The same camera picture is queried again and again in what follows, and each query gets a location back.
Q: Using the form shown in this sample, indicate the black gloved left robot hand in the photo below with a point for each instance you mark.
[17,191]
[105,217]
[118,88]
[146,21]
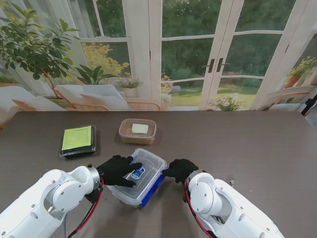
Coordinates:
[115,171]

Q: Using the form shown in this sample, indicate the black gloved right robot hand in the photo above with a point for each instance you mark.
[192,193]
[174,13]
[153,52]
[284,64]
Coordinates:
[182,169]

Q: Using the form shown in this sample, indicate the clear lid with blue label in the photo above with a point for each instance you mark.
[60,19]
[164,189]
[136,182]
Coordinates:
[151,161]

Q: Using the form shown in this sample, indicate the clear box with blue clips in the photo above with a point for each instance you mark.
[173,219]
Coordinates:
[153,191]

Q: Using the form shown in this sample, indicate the brown kraft paper container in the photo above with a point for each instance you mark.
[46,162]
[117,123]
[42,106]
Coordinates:
[135,140]

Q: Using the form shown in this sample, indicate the black plastic tray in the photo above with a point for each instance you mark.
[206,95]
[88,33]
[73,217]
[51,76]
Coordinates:
[91,138]

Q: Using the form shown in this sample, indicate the clear lid with white label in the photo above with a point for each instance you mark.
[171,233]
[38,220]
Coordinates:
[140,127]

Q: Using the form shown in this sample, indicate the clear lid with green label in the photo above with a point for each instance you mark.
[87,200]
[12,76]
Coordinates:
[76,137]

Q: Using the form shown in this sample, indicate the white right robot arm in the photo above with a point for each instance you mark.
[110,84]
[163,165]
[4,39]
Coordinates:
[225,208]

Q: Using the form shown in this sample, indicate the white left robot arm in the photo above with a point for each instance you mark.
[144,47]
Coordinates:
[42,205]

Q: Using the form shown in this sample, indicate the printed garden backdrop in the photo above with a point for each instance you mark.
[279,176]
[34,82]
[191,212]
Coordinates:
[188,49]

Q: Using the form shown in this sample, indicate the black tripod stand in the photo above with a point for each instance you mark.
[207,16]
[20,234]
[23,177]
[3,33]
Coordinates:
[308,106]

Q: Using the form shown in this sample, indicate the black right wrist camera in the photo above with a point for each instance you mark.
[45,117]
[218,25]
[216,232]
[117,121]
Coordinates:
[185,198]

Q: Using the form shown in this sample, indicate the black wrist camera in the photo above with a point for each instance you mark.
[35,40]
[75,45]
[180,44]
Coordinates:
[185,198]
[95,196]

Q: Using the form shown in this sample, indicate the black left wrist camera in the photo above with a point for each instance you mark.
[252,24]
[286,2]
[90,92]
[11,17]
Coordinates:
[95,196]

